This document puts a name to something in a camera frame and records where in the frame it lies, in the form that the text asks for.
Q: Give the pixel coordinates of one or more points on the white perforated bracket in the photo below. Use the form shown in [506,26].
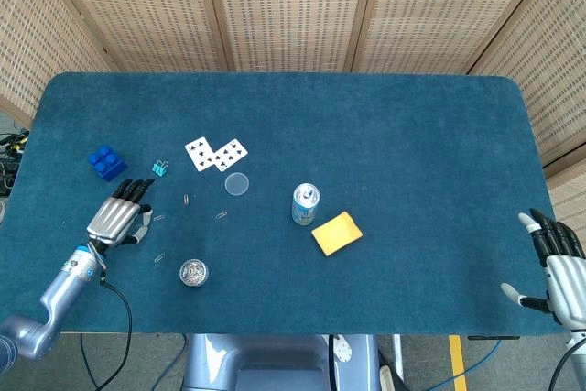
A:
[343,350]

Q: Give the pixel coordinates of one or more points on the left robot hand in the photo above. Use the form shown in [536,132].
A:
[112,219]

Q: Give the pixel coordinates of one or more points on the clear round plastic lid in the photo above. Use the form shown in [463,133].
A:
[237,184]

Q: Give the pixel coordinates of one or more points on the grey-blue robot torso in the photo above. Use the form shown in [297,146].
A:
[274,359]

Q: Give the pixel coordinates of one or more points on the clubs playing card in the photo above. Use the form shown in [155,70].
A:
[231,155]
[198,153]

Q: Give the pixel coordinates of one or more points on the blue carpet table cover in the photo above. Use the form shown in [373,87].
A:
[366,144]

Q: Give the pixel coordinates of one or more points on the yellow sponge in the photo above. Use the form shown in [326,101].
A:
[336,234]

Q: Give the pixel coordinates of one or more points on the container of paper clips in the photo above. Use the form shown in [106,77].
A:
[193,273]

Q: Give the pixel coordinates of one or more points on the blue building block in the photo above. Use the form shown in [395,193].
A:
[107,164]

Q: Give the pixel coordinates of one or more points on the teal binder clip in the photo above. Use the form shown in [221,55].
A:
[158,170]

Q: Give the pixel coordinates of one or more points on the light blue drink can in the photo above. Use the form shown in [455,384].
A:
[304,208]

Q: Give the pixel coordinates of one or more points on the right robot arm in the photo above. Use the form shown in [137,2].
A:
[578,338]

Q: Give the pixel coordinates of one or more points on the woven rattan screen panel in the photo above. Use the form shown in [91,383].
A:
[137,6]
[572,198]
[549,66]
[41,43]
[448,6]
[293,6]

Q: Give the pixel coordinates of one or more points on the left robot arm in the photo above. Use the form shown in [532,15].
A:
[59,295]

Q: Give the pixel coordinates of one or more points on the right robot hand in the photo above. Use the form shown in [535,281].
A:
[567,285]

